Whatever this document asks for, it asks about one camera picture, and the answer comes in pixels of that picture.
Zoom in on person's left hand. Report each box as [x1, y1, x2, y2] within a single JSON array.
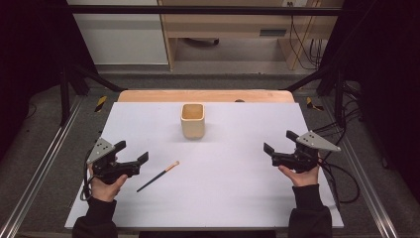
[[88, 164, 129, 203]]

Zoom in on left hand-held gripper black cable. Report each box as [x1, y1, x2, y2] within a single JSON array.
[[80, 148, 96, 202]]

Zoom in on light wooden desk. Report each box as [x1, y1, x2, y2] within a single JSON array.
[[157, 0, 345, 71]]

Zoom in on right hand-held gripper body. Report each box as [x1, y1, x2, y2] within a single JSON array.
[[271, 130, 342, 174]]

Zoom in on black cables under desk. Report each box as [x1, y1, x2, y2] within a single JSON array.
[[287, 1, 328, 71]]

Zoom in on person's right hand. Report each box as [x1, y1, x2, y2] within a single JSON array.
[[277, 164, 321, 188]]

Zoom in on black curtain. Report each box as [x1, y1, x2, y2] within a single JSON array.
[[0, 0, 100, 160], [318, 0, 420, 194]]

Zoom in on white cabinet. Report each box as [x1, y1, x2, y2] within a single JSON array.
[[66, 0, 169, 65]]

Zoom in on black metal stand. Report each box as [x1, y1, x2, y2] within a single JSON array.
[[284, 61, 349, 129], [58, 61, 128, 127]]

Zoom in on wooden table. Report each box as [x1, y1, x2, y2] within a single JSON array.
[[117, 89, 295, 104]]

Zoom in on aluminium rail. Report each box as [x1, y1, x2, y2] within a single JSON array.
[[320, 95, 399, 238], [0, 94, 85, 238]]

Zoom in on hand-held gripper black cable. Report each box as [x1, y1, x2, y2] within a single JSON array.
[[317, 155, 362, 204], [80, 148, 96, 202]]

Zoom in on white board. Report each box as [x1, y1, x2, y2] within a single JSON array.
[[64, 101, 345, 230]]

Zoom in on right hand-held gripper black cable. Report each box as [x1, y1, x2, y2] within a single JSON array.
[[317, 155, 362, 204]]

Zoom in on bundle of black floor cables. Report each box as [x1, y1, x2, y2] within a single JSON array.
[[311, 80, 364, 147]]

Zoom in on square wooden cup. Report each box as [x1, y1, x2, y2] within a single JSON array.
[[179, 102, 206, 140]]

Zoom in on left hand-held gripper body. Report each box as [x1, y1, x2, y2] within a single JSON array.
[[86, 137, 142, 185]]

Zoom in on black metal crossbar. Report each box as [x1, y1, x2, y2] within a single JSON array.
[[64, 5, 345, 17]]

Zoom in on dark chopstick with wooden tip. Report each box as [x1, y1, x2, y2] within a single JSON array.
[[136, 160, 180, 193]]

